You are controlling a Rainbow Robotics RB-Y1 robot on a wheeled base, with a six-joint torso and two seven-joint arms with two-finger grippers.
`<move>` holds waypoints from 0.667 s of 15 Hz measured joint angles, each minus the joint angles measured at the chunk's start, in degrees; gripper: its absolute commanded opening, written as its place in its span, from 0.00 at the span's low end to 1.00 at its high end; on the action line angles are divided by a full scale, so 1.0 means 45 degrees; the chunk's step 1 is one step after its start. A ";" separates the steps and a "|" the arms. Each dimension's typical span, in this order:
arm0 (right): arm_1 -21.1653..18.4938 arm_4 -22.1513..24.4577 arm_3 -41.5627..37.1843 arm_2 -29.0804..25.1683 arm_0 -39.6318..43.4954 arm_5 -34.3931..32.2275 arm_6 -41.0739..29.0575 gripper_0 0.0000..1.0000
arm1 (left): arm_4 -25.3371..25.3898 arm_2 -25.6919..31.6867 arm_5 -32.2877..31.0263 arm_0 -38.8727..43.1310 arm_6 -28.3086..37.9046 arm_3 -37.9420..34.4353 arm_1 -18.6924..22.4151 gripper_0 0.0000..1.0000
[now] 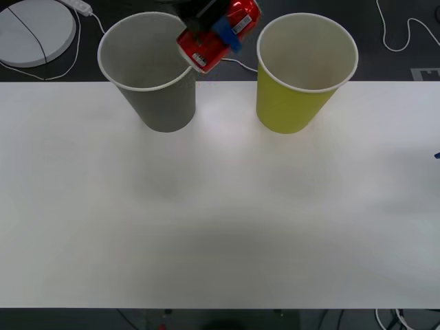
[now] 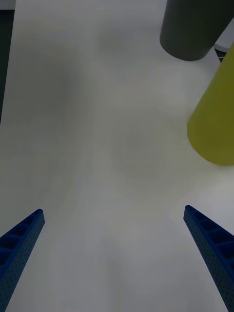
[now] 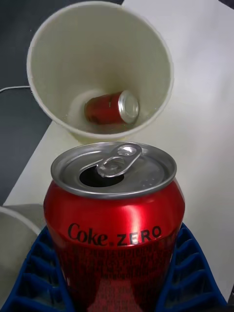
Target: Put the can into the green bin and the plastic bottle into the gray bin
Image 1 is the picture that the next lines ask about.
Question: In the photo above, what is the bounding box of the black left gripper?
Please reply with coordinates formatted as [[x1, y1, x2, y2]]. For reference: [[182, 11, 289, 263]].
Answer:
[[175, 0, 242, 54]]

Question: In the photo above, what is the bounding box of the red drink can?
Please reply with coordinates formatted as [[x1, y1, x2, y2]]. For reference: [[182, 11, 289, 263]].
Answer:
[[176, 0, 263, 74]]

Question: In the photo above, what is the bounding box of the grey marker plate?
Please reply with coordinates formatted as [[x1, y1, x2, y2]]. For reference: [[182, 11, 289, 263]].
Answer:
[[410, 68, 440, 83]]

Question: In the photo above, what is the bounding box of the grey plastic bin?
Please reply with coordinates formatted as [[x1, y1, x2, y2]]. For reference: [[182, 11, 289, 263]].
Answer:
[[97, 12, 199, 133]]

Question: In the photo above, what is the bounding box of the yellow-green plastic bin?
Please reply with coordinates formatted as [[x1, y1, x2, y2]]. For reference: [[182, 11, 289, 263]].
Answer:
[[256, 12, 359, 135]]

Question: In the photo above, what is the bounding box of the pale grey round disc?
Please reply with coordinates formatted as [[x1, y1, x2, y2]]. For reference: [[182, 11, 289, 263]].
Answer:
[[0, 0, 78, 69]]

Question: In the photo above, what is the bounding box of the white wavy cable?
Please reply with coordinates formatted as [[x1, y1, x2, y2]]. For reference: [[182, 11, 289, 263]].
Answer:
[[375, 0, 440, 53]]

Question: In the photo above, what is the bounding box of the thin white looping cable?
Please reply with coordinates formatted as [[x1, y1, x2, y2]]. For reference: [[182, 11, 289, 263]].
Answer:
[[0, 7, 83, 82]]

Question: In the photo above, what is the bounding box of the white cable bundle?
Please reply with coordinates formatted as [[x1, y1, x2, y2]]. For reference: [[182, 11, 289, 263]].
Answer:
[[373, 308, 419, 330]]

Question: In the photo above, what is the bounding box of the thin black cable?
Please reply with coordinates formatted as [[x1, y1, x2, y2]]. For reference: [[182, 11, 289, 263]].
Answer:
[[6, 5, 49, 82]]

